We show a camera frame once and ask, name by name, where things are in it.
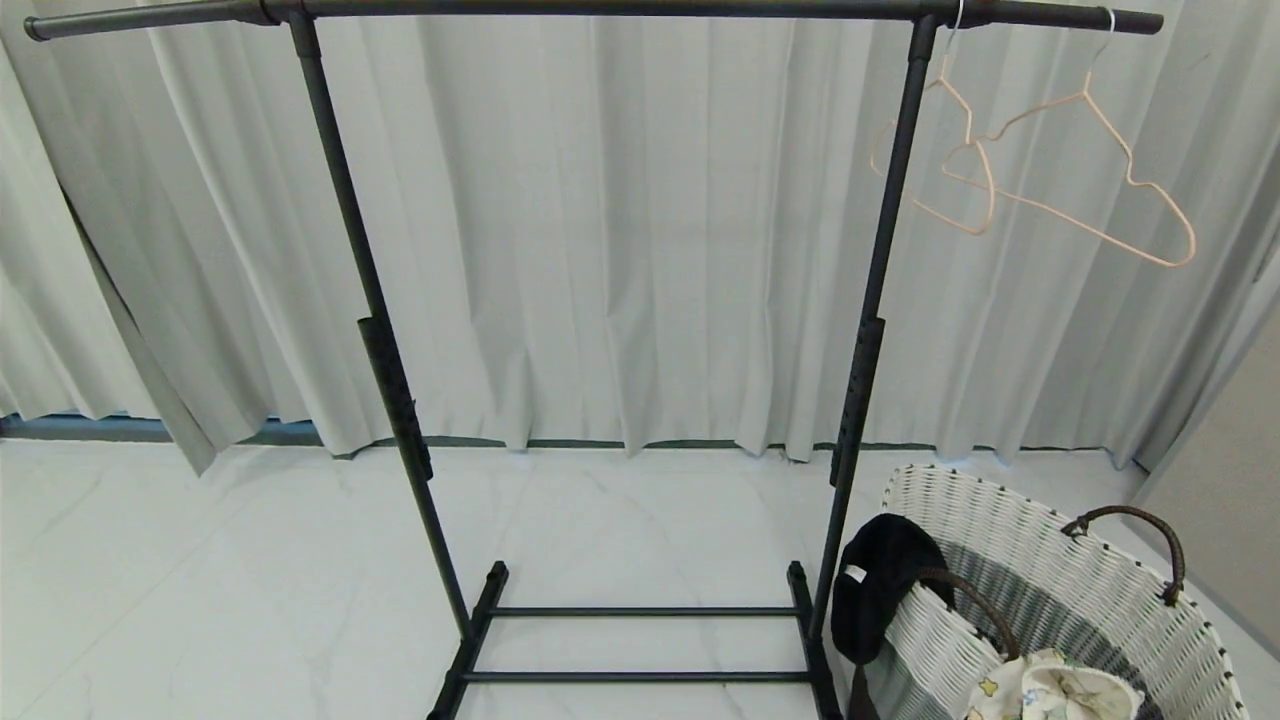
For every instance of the pink clothes hanger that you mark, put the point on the pink clothes hanger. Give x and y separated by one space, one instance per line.
966 125
1060 221

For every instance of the cream printed garment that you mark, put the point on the cream printed garment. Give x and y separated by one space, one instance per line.
1050 695

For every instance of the black clothes rack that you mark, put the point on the black clothes rack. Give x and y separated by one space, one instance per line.
397 400

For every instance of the white laundry basket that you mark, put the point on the white laundry basket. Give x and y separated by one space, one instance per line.
940 650

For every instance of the white curtain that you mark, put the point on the white curtain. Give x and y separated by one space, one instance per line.
640 250

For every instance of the black garment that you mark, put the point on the black garment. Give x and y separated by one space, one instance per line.
880 590

